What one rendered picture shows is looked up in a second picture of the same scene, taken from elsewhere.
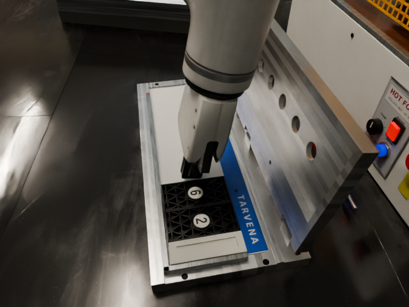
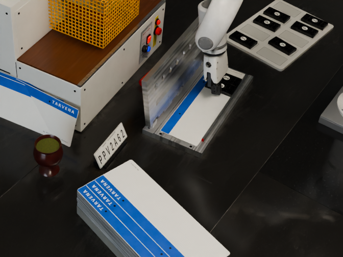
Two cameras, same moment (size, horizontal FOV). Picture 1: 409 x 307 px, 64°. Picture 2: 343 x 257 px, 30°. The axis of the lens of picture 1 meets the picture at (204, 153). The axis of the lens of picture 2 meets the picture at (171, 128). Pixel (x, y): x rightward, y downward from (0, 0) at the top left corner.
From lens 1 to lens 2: 2.21 m
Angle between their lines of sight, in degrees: 86
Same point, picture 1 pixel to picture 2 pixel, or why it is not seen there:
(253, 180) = (194, 80)
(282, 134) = (188, 57)
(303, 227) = not seen: hidden behind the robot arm
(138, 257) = (251, 91)
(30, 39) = not seen: outside the picture
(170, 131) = (207, 117)
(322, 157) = not seen: hidden behind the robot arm
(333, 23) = (113, 61)
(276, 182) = (197, 61)
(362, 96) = (134, 53)
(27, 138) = (276, 162)
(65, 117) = (251, 164)
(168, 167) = (221, 102)
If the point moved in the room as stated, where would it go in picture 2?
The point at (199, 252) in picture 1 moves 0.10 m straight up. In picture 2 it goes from (234, 72) to (239, 49)
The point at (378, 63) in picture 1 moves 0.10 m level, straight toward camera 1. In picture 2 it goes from (136, 38) to (164, 33)
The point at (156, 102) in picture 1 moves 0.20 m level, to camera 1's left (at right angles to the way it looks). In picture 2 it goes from (200, 135) to (254, 167)
